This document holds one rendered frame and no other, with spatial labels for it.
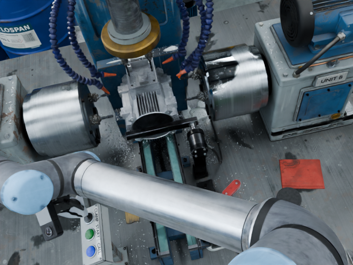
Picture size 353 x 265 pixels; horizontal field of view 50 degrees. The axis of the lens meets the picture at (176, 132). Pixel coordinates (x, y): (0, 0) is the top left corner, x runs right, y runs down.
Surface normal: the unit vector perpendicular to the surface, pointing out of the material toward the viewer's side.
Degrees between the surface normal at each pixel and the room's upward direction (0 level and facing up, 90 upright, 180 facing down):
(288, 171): 1
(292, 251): 42
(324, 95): 90
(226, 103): 73
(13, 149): 90
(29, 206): 68
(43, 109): 21
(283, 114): 90
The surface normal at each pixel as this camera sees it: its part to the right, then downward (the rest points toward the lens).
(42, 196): 0.73, 0.20
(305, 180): -0.13, -0.54
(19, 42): -0.03, 0.84
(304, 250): 0.33, -0.85
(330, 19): 0.14, 0.54
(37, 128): 0.06, 0.15
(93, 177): -0.52, -0.40
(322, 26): 0.17, 0.71
